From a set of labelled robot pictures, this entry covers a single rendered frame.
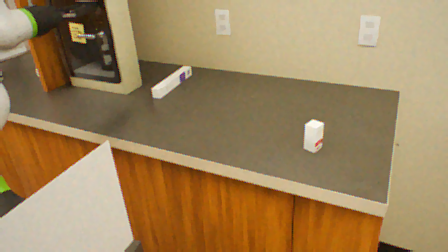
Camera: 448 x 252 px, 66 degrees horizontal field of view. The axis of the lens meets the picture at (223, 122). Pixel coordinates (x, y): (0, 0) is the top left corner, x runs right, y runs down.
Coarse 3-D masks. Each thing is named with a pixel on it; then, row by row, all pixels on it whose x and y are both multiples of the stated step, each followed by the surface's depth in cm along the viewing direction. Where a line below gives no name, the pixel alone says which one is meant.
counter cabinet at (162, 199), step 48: (0, 144) 160; (48, 144) 142; (96, 144) 127; (144, 192) 127; (192, 192) 115; (240, 192) 105; (144, 240) 143; (192, 240) 128; (240, 240) 116; (288, 240) 106; (336, 240) 97
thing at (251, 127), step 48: (48, 96) 151; (96, 96) 148; (144, 96) 145; (192, 96) 142; (240, 96) 140; (288, 96) 137; (336, 96) 135; (384, 96) 132; (144, 144) 111; (192, 144) 110; (240, 144) 108; (288, 144) 107; (336, 144) 105; (384, 144) 104; (288, 192) 93; (336, 192) 87; (384, 192) 86
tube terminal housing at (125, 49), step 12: (108, 0) 130; (120, 0) 135; (108, 12) 131; (120, 12) 136; (120, 24) 137; (120, 36) 138; (132, 36) 145; (120, 48) 139; (132, 48) 146; (120, 60) 141; (132, 60) 147; (120, 72) 143; (132, 72) 148; (72, 84) 160; (84, 84) 156; (96, 84) 153; (108, 84) 149; (120, 84) 146; (132, 84) 150
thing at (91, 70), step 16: (64, 0) 137; (80, 0) 133; (96, 0) 129; (80, 16) 137; (96, 16) 133; (64, 32) 145; (96, 32) 137; (64, 48) 149; (80, 48) 145; (96, 48) 141; (112, 48) 137; (80, 64) 150; (96, 64) 145; (112, 64) 141; (96, 80) 150; (112, 80) 145
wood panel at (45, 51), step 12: (24, 0) 139; (36, 0) 143; (48, 36) 151; (36, 48) 147; (48, 48) 152; (36, 60) 149; (48, 60) 153; (60, 60) 158; (48, 72) 154; (60, 72) 159; (48, 84) 155; (60, 84) 160
